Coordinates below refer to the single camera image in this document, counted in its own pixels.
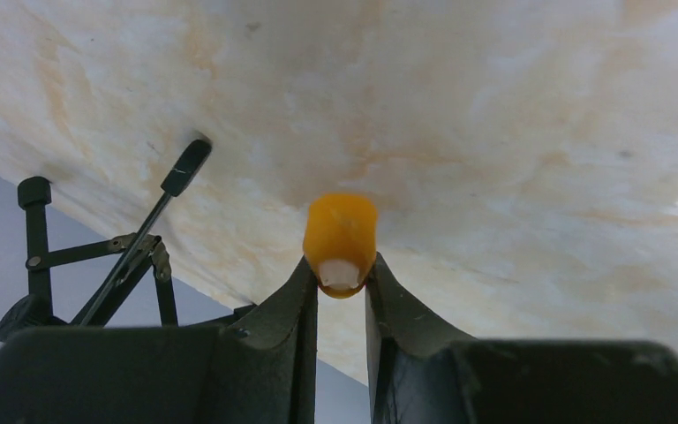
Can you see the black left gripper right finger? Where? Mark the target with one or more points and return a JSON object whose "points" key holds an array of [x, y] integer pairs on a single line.
{"points": [[422, 369]]}

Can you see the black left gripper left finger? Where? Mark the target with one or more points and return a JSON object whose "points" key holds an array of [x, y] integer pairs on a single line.
{"points": [[259, 369]]}

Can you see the yellow handled screwdriver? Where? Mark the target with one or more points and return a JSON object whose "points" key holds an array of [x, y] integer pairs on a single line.
{"points": [[340, 242]]}

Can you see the black mini tripod stand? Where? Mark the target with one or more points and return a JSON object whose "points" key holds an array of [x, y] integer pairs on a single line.
{"points": [[138, 253]]}

